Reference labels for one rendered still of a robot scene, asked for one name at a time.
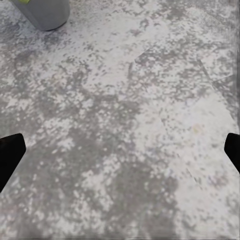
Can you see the pot plant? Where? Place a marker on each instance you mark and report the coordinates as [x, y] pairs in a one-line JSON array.
[[43, 14]]

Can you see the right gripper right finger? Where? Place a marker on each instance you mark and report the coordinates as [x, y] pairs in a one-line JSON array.
[[232, 149]]

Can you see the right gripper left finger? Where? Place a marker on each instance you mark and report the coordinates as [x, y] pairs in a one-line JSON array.
[[12, 150]]

